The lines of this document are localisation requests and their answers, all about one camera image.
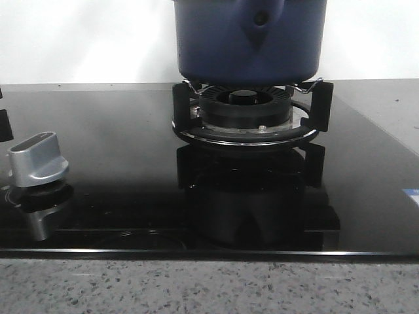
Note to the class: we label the silver stove control knob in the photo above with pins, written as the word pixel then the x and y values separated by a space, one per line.
pixel 37 161

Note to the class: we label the left black pan support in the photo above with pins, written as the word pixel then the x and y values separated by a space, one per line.
pixel 6 133

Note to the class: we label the blue white label sticker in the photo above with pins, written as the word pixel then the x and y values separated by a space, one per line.
pixel 413 194

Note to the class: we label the right burner black head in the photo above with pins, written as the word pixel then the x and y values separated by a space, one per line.
pixel 246 108

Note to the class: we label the black pan support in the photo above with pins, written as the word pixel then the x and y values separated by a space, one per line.
pixel 6 133
pixel 310 114

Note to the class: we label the blue cooking pot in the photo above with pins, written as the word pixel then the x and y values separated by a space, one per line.
pixel 249 43

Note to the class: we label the black glass gas cooktop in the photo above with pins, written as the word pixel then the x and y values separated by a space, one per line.
pixel 135 191

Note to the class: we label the right black pan support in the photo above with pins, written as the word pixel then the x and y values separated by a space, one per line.
pixel 310 114

